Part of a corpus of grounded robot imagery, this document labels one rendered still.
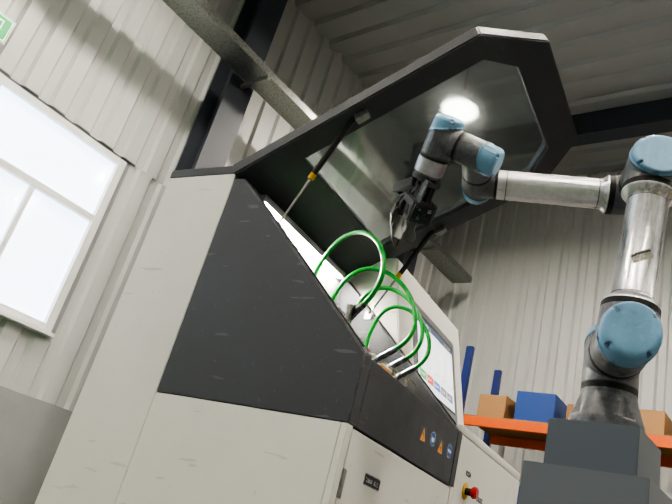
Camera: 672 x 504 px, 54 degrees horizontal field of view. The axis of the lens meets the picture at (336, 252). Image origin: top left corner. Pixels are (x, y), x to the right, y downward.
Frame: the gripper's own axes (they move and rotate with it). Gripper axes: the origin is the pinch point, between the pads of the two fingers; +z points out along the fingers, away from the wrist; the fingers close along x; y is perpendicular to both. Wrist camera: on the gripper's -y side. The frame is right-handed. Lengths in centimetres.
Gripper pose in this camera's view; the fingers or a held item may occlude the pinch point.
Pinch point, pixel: (396, 240)
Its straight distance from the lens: 176.9
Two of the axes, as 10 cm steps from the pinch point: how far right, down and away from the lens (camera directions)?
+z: -3.2, 8.8, 3.6
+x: 9.1, 1.8, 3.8
